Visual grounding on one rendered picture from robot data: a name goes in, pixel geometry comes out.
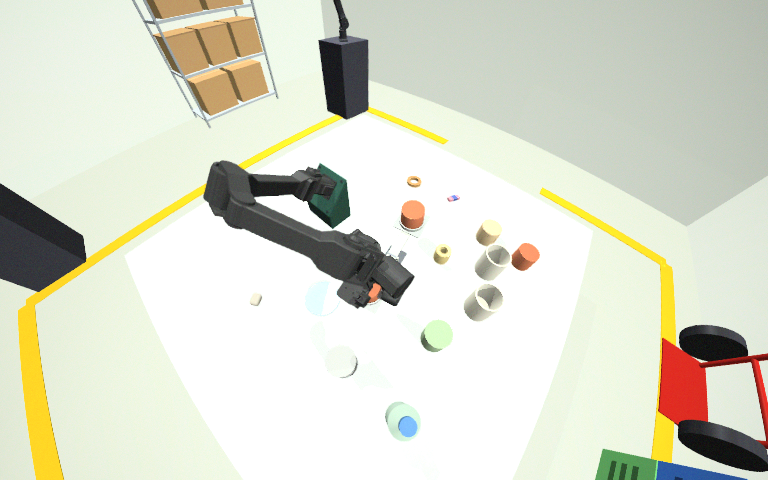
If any orange cylinder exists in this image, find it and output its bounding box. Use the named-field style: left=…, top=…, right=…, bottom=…
left=401, top=200, right=426, bottom=229
left=511, top=243, right=540, bottom=271
left=368, top=284, right=382, bottom=303

